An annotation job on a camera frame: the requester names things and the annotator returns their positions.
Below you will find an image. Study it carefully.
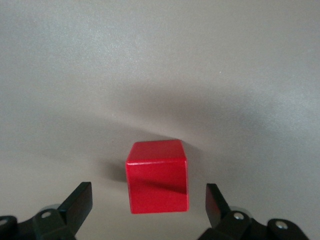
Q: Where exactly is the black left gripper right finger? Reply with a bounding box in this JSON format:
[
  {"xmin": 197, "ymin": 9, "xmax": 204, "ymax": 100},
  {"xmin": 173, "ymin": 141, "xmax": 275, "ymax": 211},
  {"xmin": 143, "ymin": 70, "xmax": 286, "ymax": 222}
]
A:
[{"xmin": 198, "ymin": 183, "xmax": 310, "ymax": 240}]

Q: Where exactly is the red wooden cube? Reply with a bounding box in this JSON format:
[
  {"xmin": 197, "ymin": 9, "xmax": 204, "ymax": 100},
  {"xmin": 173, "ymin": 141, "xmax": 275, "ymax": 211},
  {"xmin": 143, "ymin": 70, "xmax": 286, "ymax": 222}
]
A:
[{"xmin": 124, "ymin": 139, "xmax": 190, "ymax": 215}]

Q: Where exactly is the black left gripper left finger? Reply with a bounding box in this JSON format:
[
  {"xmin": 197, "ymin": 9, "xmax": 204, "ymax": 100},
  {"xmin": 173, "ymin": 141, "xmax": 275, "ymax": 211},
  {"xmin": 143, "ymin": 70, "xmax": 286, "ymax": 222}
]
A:
[{"xmin": 0, "ymin": 181, "xmax": 93, "ymax": 240}]

